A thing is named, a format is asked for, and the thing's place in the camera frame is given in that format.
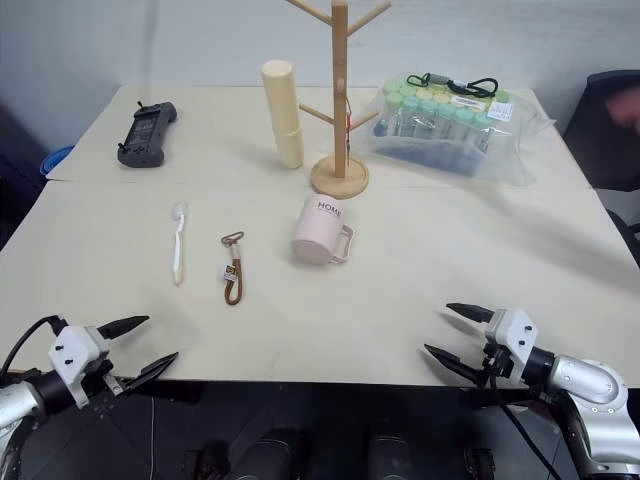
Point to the white cream toothbrush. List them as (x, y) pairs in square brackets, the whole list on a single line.
[(178, 250)]

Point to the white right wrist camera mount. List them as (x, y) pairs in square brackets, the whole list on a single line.
[(515, 332)]

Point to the blue round object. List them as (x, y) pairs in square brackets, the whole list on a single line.
[(52, 160)]

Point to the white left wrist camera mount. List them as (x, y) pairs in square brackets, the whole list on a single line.
[(75, 345)]

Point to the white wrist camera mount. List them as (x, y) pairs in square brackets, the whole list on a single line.
[(75, 345), (515, 332)]

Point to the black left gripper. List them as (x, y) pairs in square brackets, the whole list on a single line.
[(102, 372)]

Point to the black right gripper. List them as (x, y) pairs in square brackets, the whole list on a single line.
[(497, 365)]

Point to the clear plastic bag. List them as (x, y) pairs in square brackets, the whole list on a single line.
[(505, 150)]

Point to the dark rounded shape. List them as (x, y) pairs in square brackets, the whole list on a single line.
[(272, 460), (392, 460)]

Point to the cream cylindrical toothbrush case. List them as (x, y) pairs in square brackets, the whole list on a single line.
[(282, 115)]

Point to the black handheld controller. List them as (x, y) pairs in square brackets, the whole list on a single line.
[(145, 132)]

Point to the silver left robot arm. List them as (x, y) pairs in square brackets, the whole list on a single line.
[(20, 397)]

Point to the pink mug with HOME print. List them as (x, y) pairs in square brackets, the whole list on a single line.
[(315, 232)]

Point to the black chair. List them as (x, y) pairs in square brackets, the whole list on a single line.
[(600, 150)]

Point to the green capped tube set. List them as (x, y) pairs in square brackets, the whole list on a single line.
[(425, 117)]

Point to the wooden mug tree stand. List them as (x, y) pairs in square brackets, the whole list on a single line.
[(340, 100)]

